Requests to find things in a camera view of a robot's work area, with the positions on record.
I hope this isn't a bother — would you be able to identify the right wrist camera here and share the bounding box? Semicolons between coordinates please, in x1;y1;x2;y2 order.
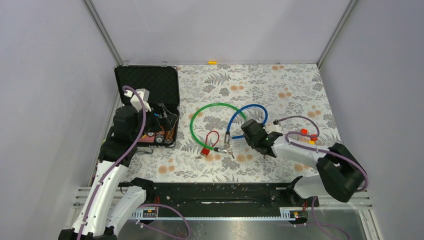
264;123;282;134

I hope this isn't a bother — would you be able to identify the green cable lock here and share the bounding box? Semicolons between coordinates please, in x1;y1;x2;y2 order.
189;102;248;159

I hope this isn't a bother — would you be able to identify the floral tablecloth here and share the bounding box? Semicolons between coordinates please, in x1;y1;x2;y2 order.
123;64;340;183

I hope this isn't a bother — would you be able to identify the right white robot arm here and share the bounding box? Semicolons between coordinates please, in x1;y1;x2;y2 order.
241;119;368;206

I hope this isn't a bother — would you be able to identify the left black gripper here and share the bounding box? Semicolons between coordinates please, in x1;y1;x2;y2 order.
131;102;178;141

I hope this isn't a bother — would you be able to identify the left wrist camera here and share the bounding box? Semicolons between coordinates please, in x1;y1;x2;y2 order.
123;88;152;112

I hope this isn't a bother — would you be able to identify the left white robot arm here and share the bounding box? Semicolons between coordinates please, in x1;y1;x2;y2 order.
58;101;155;240

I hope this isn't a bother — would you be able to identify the red cable padlock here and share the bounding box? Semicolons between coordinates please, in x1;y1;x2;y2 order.
196;130;220;159

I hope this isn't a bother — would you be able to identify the black poker chip case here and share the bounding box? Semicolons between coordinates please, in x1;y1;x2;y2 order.
114;65;180;148

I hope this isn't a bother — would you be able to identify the red cube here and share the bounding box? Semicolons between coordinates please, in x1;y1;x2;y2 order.
310;134;318;142
300;128;308;135

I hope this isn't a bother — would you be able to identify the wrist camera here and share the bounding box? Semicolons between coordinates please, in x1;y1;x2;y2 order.
264;123;282;134
123;88;152;112

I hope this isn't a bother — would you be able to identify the blue cable lock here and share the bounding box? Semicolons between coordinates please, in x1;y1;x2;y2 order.
224;104;269;149

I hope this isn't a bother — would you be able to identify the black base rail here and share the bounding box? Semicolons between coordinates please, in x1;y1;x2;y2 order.
112;181;321;220

